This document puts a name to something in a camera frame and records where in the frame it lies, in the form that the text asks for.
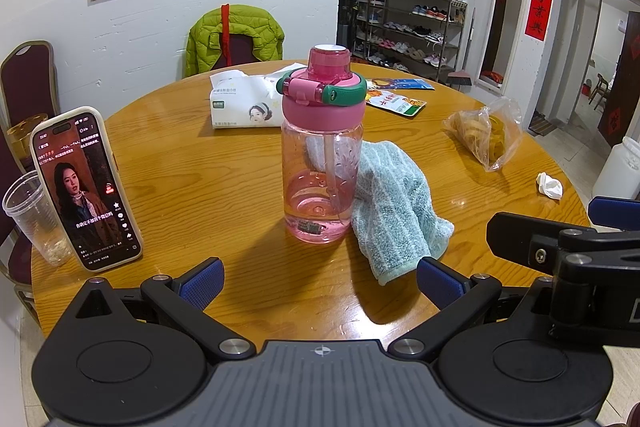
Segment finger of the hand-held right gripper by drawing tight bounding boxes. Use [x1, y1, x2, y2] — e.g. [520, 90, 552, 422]
[589, 196, 640, 228]
[487, 212, 640, 278]

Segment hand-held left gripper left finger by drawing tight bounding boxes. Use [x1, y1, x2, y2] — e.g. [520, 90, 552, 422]
[65, 257, 253, 360]

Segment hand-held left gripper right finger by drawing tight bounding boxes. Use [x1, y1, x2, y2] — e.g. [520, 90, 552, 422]
[388, 257, 553, 360]

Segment teal towel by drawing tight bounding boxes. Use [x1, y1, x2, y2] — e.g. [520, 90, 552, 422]
[305, 134, 455, 286]

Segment pink water bottle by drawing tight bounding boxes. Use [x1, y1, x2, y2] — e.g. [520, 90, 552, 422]
[280, 44, 367, 244]

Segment yellow translucent container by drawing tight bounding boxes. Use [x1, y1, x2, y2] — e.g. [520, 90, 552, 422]
[7, 114, 48, 168]

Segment white plastic jug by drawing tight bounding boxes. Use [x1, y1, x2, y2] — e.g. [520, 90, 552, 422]
[592, 137, 640, 202]

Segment crumpled white tissue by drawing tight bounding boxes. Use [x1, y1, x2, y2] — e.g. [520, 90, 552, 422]
[536, 172, 564, 199]

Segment dark brown door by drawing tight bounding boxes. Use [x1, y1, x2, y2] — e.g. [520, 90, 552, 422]
[597, 32, 640, 150]

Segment plastic bag of rubber bands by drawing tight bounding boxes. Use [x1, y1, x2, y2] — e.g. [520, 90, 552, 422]
[442, 97, 523, 172]

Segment wooden chair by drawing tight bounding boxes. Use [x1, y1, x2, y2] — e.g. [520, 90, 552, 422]
[589, 74, 611, 110]

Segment smartphone in white case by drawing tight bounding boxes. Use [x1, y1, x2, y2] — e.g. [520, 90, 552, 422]
[29, 106, 143, 272]

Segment broom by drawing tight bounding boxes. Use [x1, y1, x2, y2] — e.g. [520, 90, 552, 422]
[446, 7, 476, 88]

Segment orange and green snack packet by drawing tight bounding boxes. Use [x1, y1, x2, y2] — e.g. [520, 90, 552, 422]
[365, 87, 427, 118]

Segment white tissue pack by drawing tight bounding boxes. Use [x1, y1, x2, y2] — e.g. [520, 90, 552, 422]
[209, 63, 308, 129]

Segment clear plastic cup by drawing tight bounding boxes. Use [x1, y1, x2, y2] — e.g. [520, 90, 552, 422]
[2, 171, 76, 267]

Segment blue packet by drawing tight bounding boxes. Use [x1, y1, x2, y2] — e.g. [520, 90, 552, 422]
[365, 77, 435, 92]

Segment narrow white-framed doorway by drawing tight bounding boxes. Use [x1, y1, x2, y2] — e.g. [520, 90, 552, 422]
[477, 0, 531, 92]

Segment rows of shoes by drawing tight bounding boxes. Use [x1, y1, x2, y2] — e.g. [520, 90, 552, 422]
[355, 2, 463, 72]

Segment dark red gold-framed chair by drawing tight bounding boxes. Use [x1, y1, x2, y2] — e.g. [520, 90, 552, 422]
[0, 39, 68, 333]

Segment dark red chair with strap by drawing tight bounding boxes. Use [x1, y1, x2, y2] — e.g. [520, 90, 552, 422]
[210, 4, 258, 72]

